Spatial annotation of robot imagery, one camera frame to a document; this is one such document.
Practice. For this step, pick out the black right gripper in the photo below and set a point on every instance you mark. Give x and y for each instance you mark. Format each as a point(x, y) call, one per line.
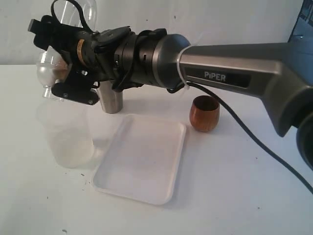
point(74, 44)

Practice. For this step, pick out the clear plastic shaker lid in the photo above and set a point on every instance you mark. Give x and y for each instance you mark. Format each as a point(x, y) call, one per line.
point(50, 68)

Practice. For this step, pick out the stainless steel cup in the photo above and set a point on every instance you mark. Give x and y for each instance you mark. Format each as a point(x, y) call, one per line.
point(111, 101)

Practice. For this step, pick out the translucent plastic container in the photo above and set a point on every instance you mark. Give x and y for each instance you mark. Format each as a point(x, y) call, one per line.
point(66, 131)

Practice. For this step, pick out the clear plastic shaker cup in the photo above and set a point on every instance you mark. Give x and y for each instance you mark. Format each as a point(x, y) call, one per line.
point(78, 13)

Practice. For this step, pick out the brown wooden cup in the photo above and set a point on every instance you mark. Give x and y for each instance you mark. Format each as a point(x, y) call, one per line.
point(204, 113)

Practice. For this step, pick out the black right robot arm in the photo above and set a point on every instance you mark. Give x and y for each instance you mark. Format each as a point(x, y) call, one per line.
point(280, 74)

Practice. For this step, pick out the white rectangular tray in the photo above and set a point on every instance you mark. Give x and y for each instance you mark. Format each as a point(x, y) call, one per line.
point(142, 160)

